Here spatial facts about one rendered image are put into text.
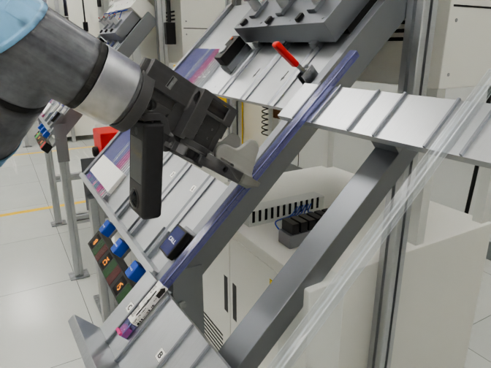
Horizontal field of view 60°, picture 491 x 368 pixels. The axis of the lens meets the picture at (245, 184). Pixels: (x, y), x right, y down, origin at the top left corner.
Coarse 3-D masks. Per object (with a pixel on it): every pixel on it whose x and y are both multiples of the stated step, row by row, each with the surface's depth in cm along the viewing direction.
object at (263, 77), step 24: (216, 48) 121; (264, 48) 101; (336, 48) 80; (216, 72) 111; (240, 72) 101; (264, 72) 93; (288, 72) 86; (240, 96) 93; (264, 96) 86; (288, 96) 81
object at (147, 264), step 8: (80, 176) 123; (88, 184) 114; (96, 192) 108; (96, 200) 104; (104, 200) 105; (104, 208) 98; (112, 216) 93; (120, 224) 88; (120, 232) 86; (128, 232) 86; (128, 240) 82; (136, 240) 84; (136, 248) 78; (136, 256) 76; (144, 256) 75; (144, 264) 73; (152, 264) 74; (152, 272) 70
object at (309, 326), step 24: (480, 96) 43; (456, 120) 43; (432, 168) 42; (408, 192) 41; (384, 216) 41; (360, 264) 39; (336, 288) 39; (312, 312) 39; (312, 336) 38; (288, 360) 37
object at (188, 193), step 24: (168, 168) 95; (192, 168) 88; (120, 192) 104; (168, 192) 88; (192, 192) 82; (216, 192) 77; (120, 216) 95; (168, 216) 82; (192, 216) 77; (144, 240) 83
